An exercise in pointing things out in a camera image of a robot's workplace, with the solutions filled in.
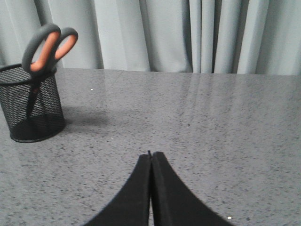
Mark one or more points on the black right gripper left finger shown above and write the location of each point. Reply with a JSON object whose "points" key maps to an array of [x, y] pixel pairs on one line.
{"points": [[130, 206]]}

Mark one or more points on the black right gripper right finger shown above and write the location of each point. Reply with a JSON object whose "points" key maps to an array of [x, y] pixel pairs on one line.
{"points": [[173, 203]]}

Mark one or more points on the grey orange handled scissors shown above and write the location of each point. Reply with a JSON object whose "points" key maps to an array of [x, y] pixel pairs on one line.
{"points": [[45, 49]]}

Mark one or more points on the black mesh pen bucket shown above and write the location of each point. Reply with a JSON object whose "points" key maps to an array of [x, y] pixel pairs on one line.
{"points": [[46, 119]]}

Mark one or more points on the grey pleated curtain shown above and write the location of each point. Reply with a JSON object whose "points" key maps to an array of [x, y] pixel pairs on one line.
{"points": [[200, 36]]}

